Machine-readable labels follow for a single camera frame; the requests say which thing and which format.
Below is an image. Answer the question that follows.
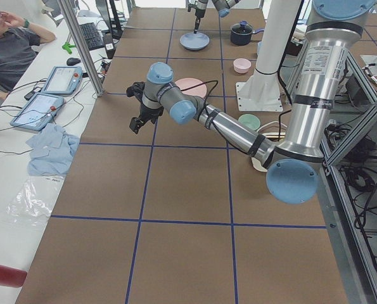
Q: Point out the clear plastic bag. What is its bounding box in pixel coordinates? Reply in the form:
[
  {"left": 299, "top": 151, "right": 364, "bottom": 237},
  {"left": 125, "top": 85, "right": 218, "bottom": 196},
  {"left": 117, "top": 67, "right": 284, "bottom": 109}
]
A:
[{"left": 3, "top": 175, "right": 65, "bottom": 229}]

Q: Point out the dark pot with glass lid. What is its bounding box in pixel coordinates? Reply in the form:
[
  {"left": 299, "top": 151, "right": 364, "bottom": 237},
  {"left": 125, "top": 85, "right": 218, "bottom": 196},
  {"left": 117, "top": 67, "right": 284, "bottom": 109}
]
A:
[{"left": 230, "top": 20, "right": 265, "bottom": 46}]

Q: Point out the black keyboard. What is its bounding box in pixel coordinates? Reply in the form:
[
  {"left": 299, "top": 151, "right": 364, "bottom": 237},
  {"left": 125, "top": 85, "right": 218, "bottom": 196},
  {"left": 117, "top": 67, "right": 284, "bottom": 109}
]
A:
[{"left": 79, "top": 22, "right": 105, "bottom": 51}]

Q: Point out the green bowl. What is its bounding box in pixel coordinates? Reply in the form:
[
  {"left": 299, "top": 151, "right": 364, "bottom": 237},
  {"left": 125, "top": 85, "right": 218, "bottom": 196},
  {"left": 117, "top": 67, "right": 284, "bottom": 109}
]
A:
[{"left": 238, "top": 113, "right": 261, "bottom": 130}]

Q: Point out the light blue cup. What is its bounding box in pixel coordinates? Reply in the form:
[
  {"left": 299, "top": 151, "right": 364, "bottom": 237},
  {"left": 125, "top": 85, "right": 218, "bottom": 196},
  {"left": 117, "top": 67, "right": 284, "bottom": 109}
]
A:
[{"left": 257, "top": 41, "right": 262, "bottom": 56}]

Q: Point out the near teach pendant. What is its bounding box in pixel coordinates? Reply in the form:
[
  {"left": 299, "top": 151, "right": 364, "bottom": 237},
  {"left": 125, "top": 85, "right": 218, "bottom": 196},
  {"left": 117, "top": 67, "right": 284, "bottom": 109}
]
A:
[{"left": 10, "top": 92, "right": 65, "bottom": 131}]

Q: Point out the pink bowl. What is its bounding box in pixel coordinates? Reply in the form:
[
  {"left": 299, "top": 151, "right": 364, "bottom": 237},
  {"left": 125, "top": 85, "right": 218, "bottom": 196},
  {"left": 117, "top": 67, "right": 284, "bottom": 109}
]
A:
[{"left": 233, "top": 58, "right": 252, "bottom": 74}]

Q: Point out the red bottle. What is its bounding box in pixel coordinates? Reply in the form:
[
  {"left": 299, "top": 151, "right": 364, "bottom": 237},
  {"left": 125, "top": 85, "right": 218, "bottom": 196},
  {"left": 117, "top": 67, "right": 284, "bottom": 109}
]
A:
[{"left": 0, "top": 265, "right": 27, "bottom": 288}]

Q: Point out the aluminium frame post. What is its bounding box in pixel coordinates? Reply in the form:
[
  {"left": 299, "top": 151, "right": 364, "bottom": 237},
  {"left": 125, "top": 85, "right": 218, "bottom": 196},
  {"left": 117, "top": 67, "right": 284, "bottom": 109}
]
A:
[{"left": 57, "top": 0, "right": 104, "bottom": 97}]

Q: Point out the green plastic clamp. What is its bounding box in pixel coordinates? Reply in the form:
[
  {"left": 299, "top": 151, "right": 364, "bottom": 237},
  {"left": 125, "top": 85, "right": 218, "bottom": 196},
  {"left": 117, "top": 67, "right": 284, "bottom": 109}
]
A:
[{"left": 62, "top": 42, "right": 75, "bottom": 54}]

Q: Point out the black computer mouse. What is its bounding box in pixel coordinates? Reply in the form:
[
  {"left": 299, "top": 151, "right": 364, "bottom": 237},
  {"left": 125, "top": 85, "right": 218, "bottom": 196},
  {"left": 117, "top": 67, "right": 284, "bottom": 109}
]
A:
[{"left": 66, "top": 58, "right": 81, "bottom": 67}]

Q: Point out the cream toaster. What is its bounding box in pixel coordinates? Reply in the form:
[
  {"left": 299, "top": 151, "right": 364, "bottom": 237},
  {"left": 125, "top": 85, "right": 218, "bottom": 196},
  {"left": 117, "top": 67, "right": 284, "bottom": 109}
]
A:
[{"left": 251, "top": 157, "right": 267, "bottom": 172}]

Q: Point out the far teach pendant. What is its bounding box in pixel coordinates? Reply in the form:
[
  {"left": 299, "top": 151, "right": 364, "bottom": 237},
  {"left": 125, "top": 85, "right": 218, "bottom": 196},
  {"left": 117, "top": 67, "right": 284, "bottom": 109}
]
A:
[{"left": 41, "top": 66, "right": 83, "bottom": 96}]

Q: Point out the pink plate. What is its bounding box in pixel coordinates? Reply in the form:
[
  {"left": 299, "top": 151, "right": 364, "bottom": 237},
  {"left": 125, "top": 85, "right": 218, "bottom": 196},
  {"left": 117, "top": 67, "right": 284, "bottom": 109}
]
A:
[{"left": 175, "top": 77, "right": 207, "bottom": 98}]

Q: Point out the teach pendant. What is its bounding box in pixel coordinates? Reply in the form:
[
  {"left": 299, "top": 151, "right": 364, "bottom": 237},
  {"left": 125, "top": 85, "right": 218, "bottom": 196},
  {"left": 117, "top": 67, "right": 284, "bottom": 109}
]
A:
[
  {"left": 10, "top": 92, "right": 65, "bottom": 131},
  {"left": 41, "top": 66, "right": 83, "bottom": 96}
]

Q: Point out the seated person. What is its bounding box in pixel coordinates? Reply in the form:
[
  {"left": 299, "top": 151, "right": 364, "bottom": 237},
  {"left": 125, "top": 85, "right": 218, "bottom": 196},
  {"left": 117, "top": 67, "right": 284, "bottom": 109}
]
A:
[{"left": 0, "top": 10, "right": 56, "bottom": 101}]

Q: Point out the light blue cloth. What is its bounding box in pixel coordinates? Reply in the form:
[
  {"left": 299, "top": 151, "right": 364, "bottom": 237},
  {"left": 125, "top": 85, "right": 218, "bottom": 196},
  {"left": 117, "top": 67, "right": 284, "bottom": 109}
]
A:
[{"left": 26, "top": 123, "right": 80, "bottom": 176}]

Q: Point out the blue plate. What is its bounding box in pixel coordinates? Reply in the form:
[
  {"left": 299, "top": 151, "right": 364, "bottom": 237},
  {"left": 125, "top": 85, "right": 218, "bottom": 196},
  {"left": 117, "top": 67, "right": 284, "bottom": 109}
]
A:
[{"left": 179, "top": 32, "right": 210, "bottom": 51}]

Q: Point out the white toaster power cord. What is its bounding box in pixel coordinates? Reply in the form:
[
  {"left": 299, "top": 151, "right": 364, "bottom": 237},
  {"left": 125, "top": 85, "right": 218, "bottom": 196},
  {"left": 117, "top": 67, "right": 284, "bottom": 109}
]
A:
[{"left": 257, "top": 122, "right": 289, "bottom": 140}]

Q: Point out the white camera stand pedestal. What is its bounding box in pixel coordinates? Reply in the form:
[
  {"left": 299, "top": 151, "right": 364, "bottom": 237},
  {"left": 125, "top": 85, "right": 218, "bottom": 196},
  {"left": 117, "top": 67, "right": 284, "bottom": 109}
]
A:
[{"left": 236, "top": 0, "right": 303, "bottom": 112}]

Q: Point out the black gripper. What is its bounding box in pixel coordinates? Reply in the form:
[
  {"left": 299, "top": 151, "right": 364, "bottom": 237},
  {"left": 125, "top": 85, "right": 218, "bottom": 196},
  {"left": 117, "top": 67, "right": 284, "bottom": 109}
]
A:
[
  {"left": 188, "top": 0, "right": 207, "bottom": 34},
  {"left": 129, "top": 102, "right": 163, "bottom": 134}
]

